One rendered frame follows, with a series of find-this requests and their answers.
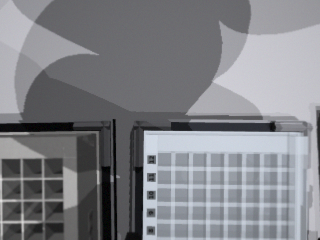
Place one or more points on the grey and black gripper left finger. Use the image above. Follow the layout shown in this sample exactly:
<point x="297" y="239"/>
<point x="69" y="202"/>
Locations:
<point x="133" y="236"/>

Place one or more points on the white multi-well plate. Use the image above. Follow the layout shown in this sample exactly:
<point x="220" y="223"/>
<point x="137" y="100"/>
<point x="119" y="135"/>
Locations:
<point x="197" y="162"/>

